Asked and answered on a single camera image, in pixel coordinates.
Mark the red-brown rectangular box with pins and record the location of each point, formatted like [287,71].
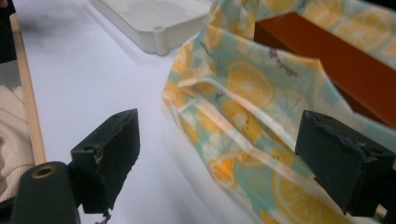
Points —
[336,59]

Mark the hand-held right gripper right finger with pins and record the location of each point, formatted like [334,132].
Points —
[336,165]

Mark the wooden table edge strip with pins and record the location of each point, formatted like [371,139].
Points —
[28,93]

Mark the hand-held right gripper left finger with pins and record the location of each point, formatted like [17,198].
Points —
[109,155]

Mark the white plastic tray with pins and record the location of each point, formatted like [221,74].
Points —
[152,18]

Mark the lemon print cloth bag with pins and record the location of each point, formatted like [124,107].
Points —
[249,118]

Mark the cream knitted clothing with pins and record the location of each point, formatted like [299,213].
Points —
[14,140]

